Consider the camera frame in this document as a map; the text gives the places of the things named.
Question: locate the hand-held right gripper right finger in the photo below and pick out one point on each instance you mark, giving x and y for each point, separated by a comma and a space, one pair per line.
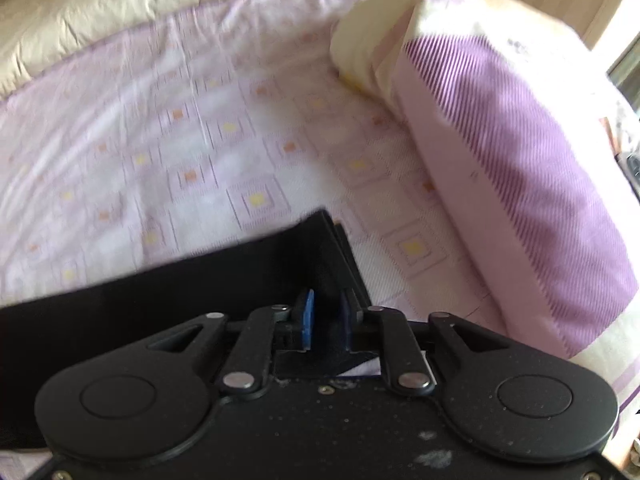
346, 322

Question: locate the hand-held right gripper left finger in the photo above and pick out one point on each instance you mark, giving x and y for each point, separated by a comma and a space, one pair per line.
306, 320

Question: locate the black pants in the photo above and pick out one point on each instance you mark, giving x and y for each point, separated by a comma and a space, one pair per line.
150, 300

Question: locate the pink patterned bed sheet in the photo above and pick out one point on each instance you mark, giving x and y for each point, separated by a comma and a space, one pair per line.
200, 135

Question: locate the cream quilt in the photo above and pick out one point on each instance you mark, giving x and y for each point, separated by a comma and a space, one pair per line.
125, 5

